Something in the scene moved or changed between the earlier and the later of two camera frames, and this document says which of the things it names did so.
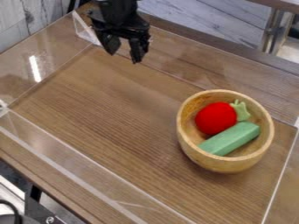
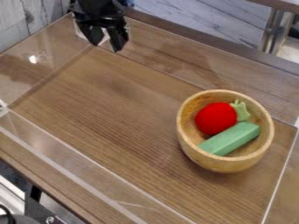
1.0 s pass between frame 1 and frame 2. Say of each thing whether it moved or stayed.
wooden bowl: stayed
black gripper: moved
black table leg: stayed
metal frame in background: stayed
